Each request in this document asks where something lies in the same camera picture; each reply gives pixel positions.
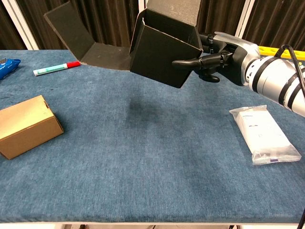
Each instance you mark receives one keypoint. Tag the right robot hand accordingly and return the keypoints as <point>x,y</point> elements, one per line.
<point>240,51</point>

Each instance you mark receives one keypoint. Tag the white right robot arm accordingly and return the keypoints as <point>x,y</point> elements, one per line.
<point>271,78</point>

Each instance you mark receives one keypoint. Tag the yellow test tube rack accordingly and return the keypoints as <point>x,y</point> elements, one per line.
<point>269,50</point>

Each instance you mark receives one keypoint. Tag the white wipes packet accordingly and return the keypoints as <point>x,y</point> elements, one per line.
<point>262,133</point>

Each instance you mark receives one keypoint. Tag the blue table cloth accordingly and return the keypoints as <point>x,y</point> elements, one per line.
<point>143,155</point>

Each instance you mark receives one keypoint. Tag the green marker with red cap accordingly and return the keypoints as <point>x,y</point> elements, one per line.
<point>54,68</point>

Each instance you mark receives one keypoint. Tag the brown cardboard box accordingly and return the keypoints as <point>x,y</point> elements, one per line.
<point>26,124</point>

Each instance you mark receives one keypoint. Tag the black paper box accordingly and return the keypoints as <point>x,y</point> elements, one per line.
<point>162,57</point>

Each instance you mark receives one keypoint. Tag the blue snack packet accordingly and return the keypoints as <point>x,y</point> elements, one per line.
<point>7,68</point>

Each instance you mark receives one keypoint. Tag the white frame post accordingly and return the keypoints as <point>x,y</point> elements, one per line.
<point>141,6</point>
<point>19,23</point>
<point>245,16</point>

